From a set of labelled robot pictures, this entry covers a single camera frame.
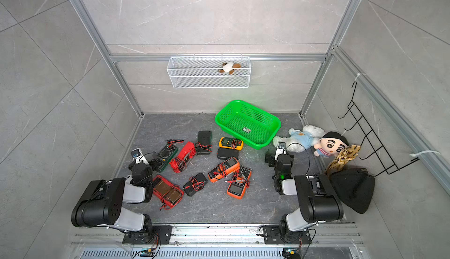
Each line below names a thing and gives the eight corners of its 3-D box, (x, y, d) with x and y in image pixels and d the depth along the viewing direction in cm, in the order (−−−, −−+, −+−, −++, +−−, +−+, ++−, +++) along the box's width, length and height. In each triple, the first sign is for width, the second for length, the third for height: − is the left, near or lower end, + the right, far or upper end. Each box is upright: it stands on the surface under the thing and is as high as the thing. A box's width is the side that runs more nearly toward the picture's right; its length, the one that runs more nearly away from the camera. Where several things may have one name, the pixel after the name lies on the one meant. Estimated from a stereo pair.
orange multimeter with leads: (211, 185, 89) (210, 180, 84) (206, 172, 93) (204, 167, 89) (241, 171, 94) (241, 166, 89) (234, 160, 98) (234, 154, 93)
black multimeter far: (195, 156, 101) (193, 152, 98) (198, 135, 111) (197, 130, 107) (211, 156, 101) (211, 152, 98) (213, 135, 111) (212, 130, 107)
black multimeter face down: (217, 160, 98) (217, 157, 95) (218, 149, 103) (217, 146, 100) (238, 160, 98) (238, 157, 95) (238, 149, 103) (238, 146, 100)
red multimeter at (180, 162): (172, 170, 95) (168, 163, 89) (190, 145, 105) (188, 138, 99) (181, 174, 93) (177, 168, 87) (198, 149, 103) (196, 142, 97)
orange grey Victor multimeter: (226, 193, 87) (225, 190, 83) (240, 168, 96) (241, 164, 92) (241, 202, 84) (241, 199, 80) (254, 175, 93) (255, 171, 89)
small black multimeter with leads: (189, 198, 85) (187, 195, 82) (182, 188, 88) (180, 184, 85) (208, 183, 90) (207, 180, 86) (201, 174, 93) (200, 170, 90)
